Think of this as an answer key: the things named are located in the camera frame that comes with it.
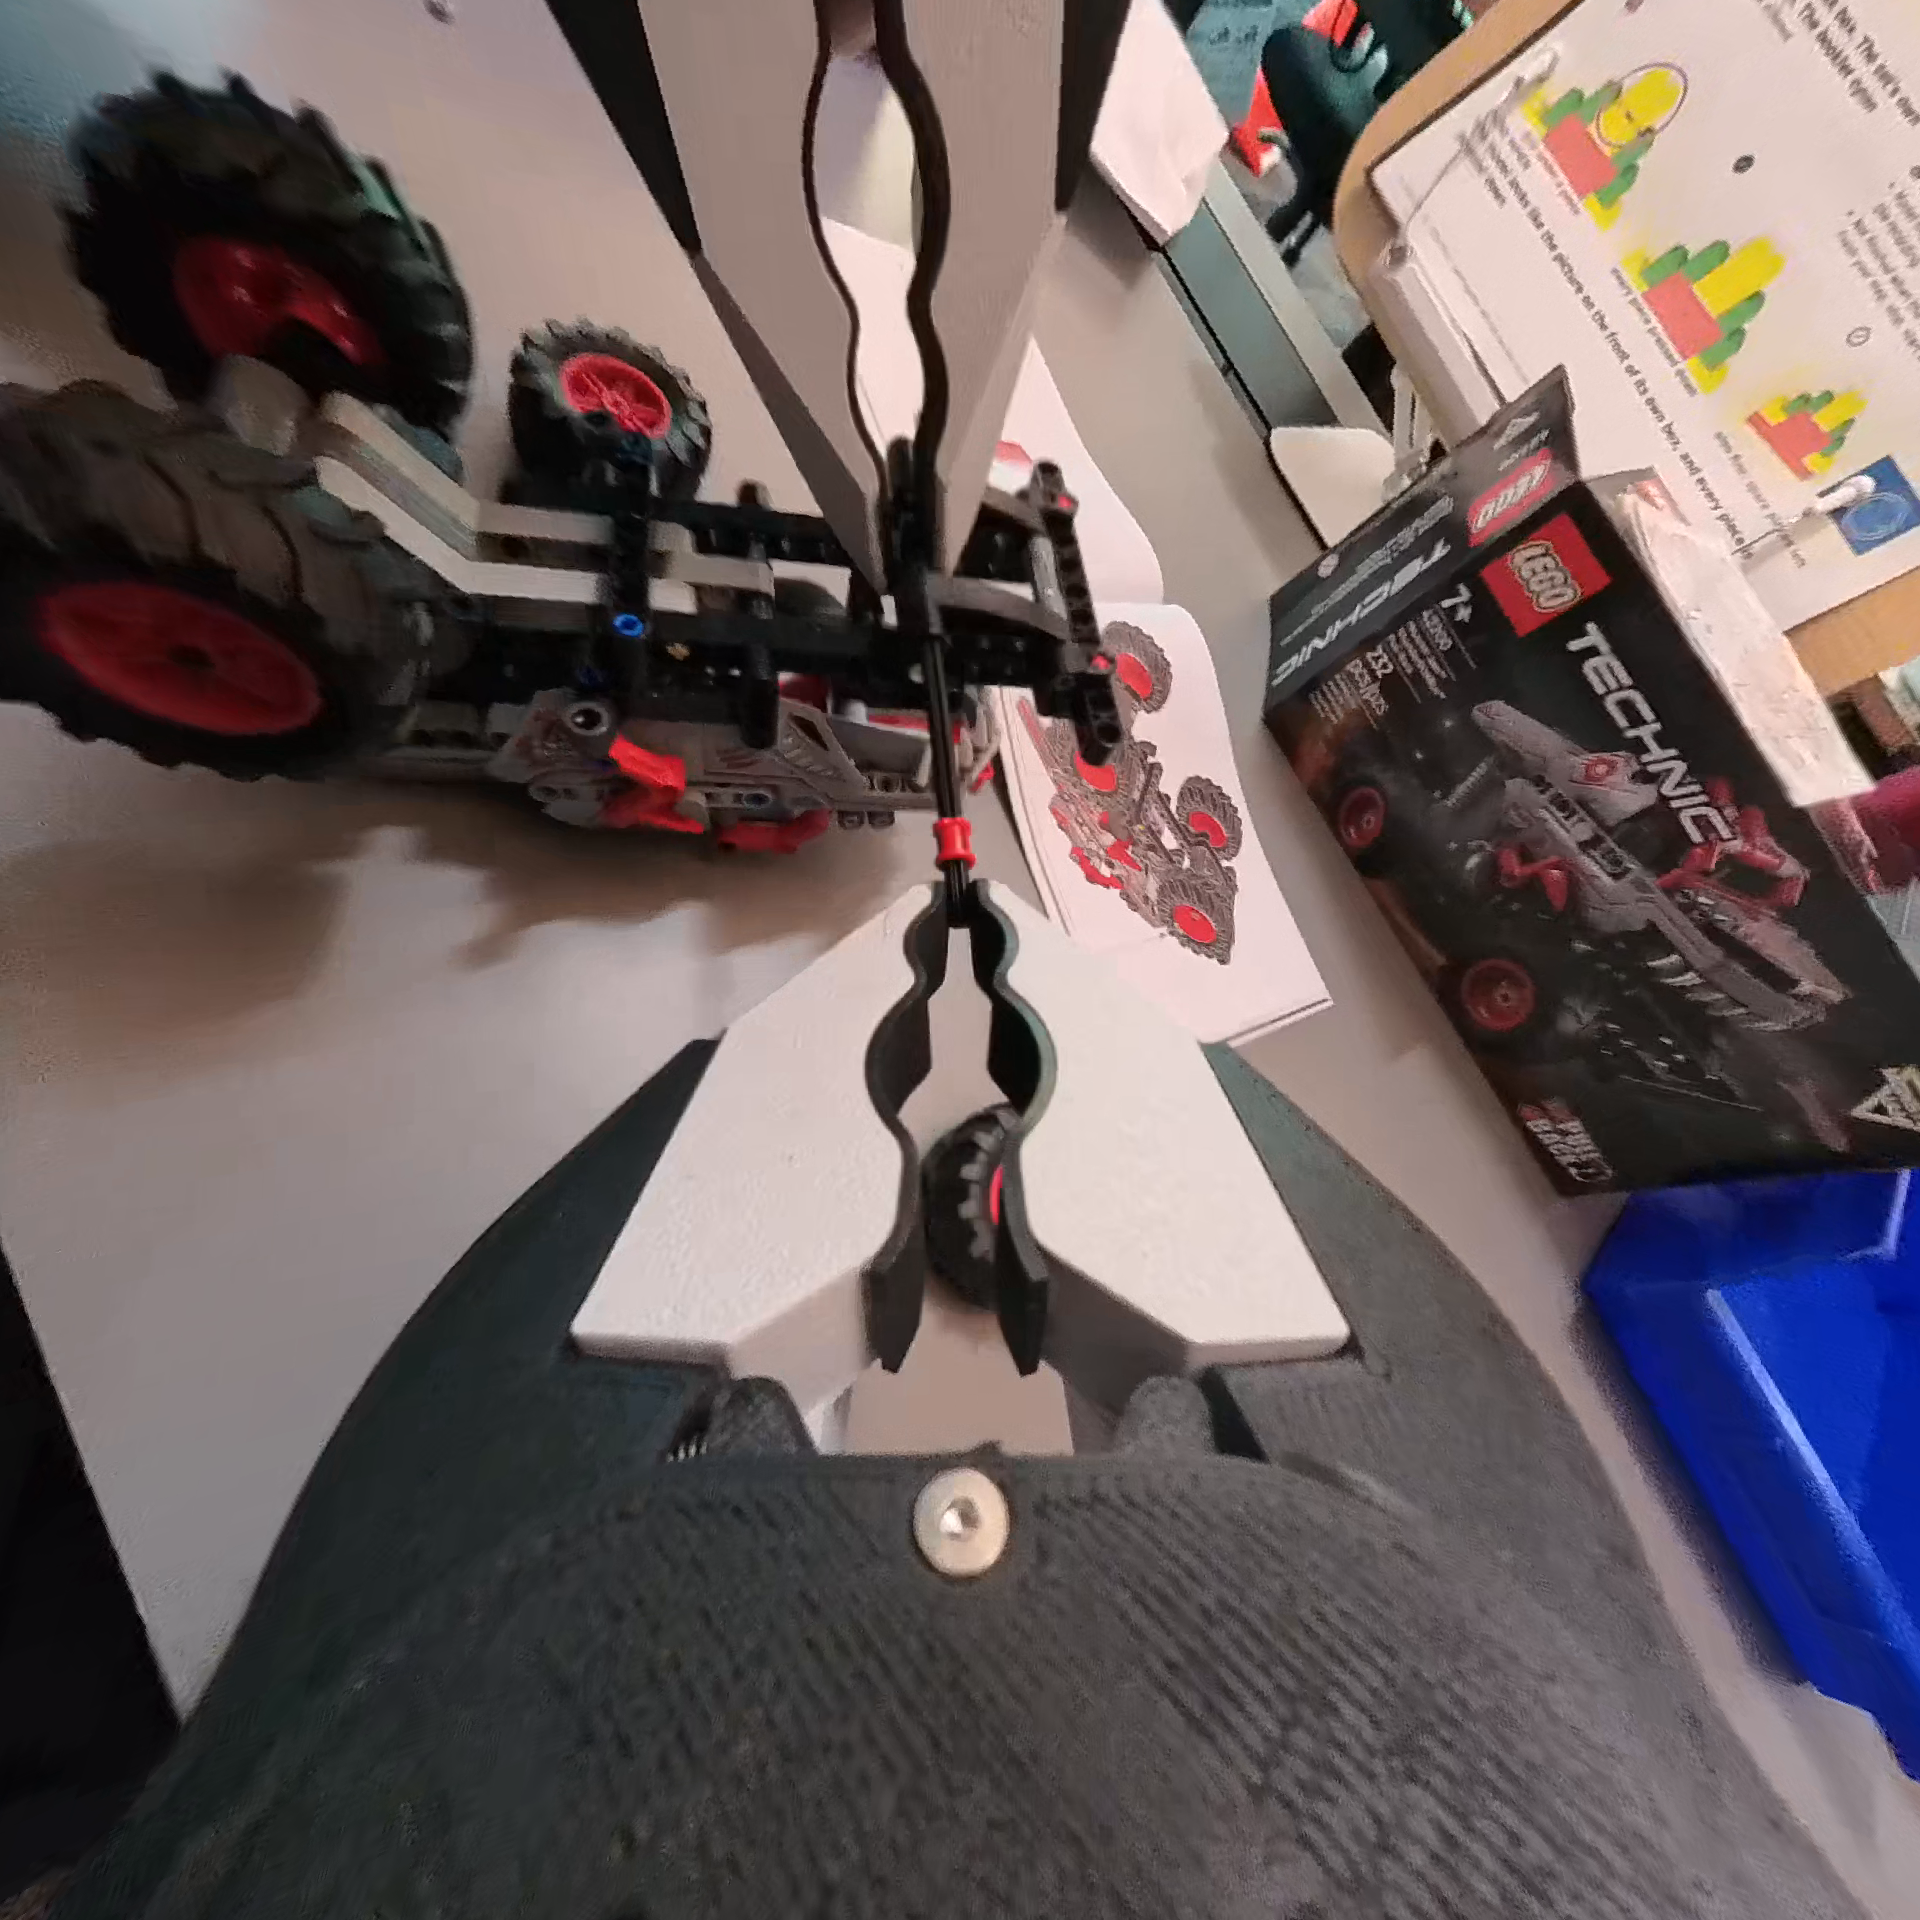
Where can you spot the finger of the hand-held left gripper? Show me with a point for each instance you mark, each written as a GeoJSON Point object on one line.
{"type": "Point", "coordinates": [1005, 150]}
{"type": "Point", "coordinates": [751, 181]}

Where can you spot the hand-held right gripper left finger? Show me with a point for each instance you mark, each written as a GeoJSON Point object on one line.
{"type": "Point", "coordinates": [722, 1201]}

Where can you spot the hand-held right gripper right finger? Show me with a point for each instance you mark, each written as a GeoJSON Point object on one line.
{"type": "Point", "coordinates": [1184, 1201]}

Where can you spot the small black wheel red hub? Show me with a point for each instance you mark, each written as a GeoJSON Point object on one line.
{"type": "Point", "coordinates": [967, 1201]}
{"type": "Point", "coordinates": [610, 390]}

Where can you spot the toy brick monster truck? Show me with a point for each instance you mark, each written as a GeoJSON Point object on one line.
{"type": "Point", "coordinates": [692, 525]}

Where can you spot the black axle with red bush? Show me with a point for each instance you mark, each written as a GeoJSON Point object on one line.
{"type": "Point", "coordinates": [951, 840]}

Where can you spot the grey desk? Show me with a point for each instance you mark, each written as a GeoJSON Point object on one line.
{"type": "Point", "coordinates": [301, 1079]}

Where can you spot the folded white paper leaflet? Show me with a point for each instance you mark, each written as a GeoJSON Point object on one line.
{"type": "Point", "coordinates": [1156, 119]}

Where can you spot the open instruction booklet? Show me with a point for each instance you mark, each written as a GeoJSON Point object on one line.
{"type": "Point", "coordinates": [1261, 960]}

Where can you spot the black office chair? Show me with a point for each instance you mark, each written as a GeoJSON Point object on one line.
{"type": "Point", "coordinates": [1319, 89]}

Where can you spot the instruction sheet on board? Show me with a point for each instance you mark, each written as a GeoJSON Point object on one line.
{"type": "Point", "coordinates": [1349, 212]}

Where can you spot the white board stand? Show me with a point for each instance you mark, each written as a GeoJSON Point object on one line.
{"type": "Point", "coordinates": [1328, 480]}

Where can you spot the black toy set box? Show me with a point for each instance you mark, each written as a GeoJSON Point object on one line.
{"type": "Point", "coordinates": [1575, 902]}

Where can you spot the blue storage bin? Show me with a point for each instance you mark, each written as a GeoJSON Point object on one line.
{"type": "Point", "coordinates": [1770, 1424]}

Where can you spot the printed brick instruction sheet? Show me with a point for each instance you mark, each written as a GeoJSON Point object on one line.
{"type": "Point", "coordinates": [1725, 224]}

